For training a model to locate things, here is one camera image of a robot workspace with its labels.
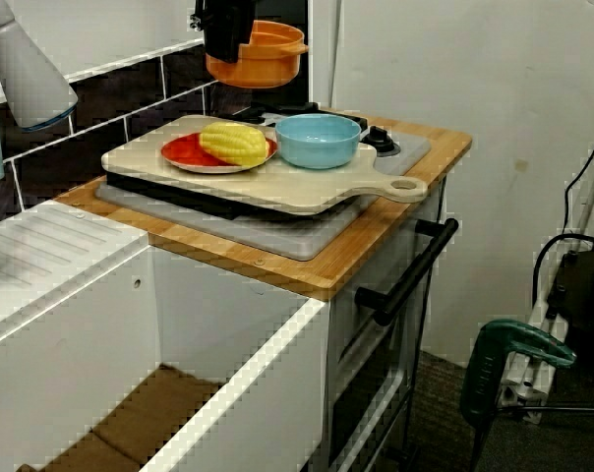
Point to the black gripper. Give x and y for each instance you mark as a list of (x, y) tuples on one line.
[(223, 10)]

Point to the orange toy pot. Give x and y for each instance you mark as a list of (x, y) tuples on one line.
[(272, 64)]

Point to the yellow toy corn cob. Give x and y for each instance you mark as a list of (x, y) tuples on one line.
[(235, 145)]

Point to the light blue bowl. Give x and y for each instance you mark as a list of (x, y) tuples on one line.
[(316, 150)]

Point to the red plate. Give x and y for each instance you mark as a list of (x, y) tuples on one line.
[(184, 155)]

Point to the pale wooden cutting board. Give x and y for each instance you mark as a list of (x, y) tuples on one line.
[(302, 184)]

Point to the black stove knob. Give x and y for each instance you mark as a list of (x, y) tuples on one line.
[(378, 140)]

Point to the grey toy stove plate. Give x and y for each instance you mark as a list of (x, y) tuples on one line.
[(277, 236)]

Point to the white toy oven front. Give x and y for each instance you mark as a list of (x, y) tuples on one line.
[(395, 246)]

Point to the white sink unit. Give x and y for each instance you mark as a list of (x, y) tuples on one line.
[(203, 319)]

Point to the brown cardboard sheet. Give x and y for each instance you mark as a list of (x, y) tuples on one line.
[(154, 408)]

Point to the green power drill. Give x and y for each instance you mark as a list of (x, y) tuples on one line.
[(489, 369)]

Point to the black device box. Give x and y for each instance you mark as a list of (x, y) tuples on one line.
[(587, 295)]

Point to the silver aluminium frame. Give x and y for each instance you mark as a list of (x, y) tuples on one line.
[(520, 388)]

